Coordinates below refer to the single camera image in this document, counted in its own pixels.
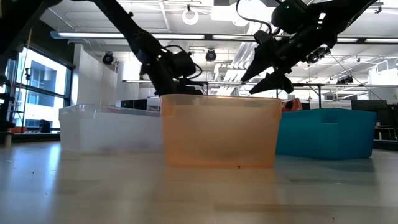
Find black equipment stand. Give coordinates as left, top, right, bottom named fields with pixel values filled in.
left=0, top=93, right=16, bottom=147

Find large window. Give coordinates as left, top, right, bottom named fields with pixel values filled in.
left=0, top=46, right=74, bottom=134

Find black tripod stand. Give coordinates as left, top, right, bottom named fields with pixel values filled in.
left=21, top=67, right=32, bottom=127

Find clear plastic container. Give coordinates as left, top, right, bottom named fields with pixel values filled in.
left=58, top=104, right=165, bottom=156

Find orange plastic container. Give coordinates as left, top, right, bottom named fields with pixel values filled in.
left=160, top=93, right=283, bottom=169

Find teal plastic container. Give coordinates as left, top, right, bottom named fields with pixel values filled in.
left=275, top=107, right=377, bottom=161

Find yellow cable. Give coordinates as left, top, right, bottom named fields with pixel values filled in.
left=12, top=27, right=34, bottom=106

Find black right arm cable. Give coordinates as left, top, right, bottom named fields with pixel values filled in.
left=235, top=0, right=275, bottom=35

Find black table frame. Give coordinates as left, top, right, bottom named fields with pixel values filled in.
left=198, top=80, right=324, bottom=108

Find white ceiling pipes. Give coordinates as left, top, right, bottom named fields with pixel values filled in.
left=214, top=0, right=274, bottom=96

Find orange box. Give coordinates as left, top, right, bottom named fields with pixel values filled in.
left=281, top=98, right=303, bottom=113

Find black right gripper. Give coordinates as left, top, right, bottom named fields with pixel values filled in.
left=240, top=23, right=338, bottom=95

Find ceiling light strip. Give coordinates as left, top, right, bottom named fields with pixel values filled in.
left=213, top=34, right=398, bottom=44
left=51, top=30, right=206, bottom=40

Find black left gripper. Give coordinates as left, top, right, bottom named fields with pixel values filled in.
left=150, top=65, right=205, bottom=96

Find white ring fixture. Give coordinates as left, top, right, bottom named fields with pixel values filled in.
left=182, top=8, right=200, bottom=26

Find black monitor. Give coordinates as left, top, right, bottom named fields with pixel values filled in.
left=351, top=99, right=389, bottom=110
left=120, top=98, right=148, bottom=110

